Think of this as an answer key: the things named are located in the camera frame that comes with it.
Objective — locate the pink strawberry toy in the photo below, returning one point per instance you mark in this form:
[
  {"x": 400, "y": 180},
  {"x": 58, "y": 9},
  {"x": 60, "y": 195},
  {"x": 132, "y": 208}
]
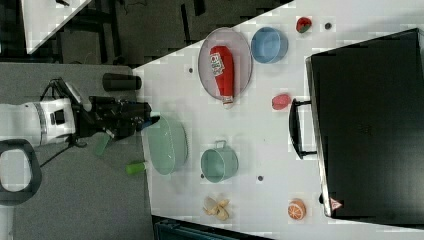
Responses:
[{"x": 281, "y": 101}]

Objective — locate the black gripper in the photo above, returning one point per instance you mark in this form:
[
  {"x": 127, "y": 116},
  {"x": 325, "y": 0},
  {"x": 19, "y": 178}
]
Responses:
[{"x": 120, "y": 117}]

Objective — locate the black toaster oven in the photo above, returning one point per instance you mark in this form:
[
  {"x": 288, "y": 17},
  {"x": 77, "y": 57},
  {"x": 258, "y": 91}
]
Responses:
[{"x": 367, "y": 110}]

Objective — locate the small red strawberry toy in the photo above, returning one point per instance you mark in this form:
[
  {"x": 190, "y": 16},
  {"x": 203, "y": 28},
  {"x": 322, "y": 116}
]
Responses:
[{"x": 303, "y": 24}]

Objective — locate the red plush ketchup bottle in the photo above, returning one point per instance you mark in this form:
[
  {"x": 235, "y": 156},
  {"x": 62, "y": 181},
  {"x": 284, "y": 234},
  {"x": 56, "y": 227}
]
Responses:
[{"x": 222, "y": 65}]

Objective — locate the grey round plate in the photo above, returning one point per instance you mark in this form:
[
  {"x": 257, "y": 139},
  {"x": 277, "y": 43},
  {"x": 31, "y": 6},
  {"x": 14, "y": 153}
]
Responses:
[{"x": 242, "y": 59}]

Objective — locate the white side table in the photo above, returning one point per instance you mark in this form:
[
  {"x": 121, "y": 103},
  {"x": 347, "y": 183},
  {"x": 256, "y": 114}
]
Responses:
[{"x": 43, "y": 18}]

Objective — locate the black cylinder post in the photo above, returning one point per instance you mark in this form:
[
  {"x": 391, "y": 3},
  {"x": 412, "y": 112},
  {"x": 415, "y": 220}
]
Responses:
[{"x": 120, "y": 82}]

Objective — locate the green perforated colander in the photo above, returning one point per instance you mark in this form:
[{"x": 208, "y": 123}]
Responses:
[{"x": 167, "y": 144}]

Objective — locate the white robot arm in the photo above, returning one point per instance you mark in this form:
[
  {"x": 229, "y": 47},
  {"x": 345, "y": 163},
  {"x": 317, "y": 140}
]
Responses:
[{"x": 66, "y": 119}]

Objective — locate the teal metal cup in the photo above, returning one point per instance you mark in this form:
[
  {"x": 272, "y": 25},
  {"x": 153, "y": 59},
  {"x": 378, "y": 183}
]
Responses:
[{"x": 219, "y": 163}]

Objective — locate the peeled banana toy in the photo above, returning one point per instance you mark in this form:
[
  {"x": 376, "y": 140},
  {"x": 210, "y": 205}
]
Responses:
[{"x": 216, "y": 208}]

